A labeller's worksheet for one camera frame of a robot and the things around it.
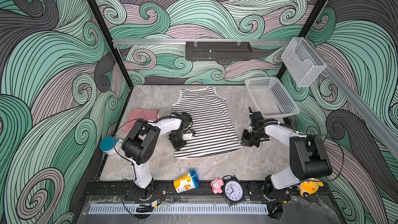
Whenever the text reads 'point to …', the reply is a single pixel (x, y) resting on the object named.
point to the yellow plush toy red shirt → (308, 187)
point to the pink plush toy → (216, 185)
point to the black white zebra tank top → (214, 131)
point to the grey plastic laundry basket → (271, 98)
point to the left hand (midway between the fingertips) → (176, 146)
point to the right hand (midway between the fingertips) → (241, 143)
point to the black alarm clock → (233, 190)
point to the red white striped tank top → (136, 114)
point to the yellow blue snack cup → (187, 182)
